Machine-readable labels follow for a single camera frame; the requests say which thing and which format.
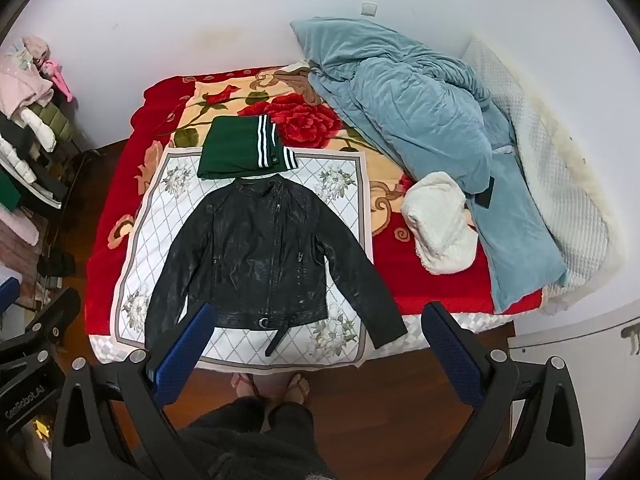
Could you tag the white fluffy garment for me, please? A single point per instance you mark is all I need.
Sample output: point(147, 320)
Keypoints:
point(440, 225)

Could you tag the person's dark fleece clothing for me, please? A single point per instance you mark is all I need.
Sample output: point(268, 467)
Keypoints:
point(260, 440)

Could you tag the white checked bed sheet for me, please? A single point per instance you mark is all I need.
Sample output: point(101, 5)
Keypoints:
point(416, 324)

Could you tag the white diamond-pattern cloth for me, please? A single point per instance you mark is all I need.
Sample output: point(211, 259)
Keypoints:
point(340, 210)

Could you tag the stack of folded clothes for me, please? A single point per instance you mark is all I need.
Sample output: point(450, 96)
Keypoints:
point(25, 110)

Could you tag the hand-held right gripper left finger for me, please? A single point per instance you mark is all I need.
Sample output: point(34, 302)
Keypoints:
point(184, 356)

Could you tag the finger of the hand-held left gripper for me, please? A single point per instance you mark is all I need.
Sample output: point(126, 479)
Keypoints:
point(9, 292)
point(59, 310)

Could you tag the black leather jacket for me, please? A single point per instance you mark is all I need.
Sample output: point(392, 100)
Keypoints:
point(260, 260)

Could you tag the green white-striped garment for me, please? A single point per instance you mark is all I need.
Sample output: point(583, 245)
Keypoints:
point(230, 150)

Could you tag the person's right foot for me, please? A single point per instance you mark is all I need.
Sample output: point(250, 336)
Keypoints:
point(296, 387)

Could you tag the white quilted mattress pad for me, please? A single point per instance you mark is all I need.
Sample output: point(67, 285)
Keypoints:
point(550, 185)

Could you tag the person's foot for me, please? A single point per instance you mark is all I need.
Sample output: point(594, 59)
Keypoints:
point(296, 387)
point(245, 385)

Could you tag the bright pink garment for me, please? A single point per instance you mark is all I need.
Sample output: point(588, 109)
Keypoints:
point(62, 80)

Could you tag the white cabinet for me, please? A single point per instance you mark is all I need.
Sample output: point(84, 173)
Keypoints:
point(575, 330)

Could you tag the red floral blanket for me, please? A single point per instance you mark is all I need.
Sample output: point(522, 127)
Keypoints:
point(115, 195)

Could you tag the blue quilt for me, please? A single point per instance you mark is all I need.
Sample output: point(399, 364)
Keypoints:
point(425, 120)

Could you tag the white wall switch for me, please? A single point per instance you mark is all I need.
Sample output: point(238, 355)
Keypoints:
point(369, 8)

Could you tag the person's left foot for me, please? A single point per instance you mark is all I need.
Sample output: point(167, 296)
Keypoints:
point(245, 385)

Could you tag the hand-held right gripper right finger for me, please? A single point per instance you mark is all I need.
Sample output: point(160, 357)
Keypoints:
point(451, 355)

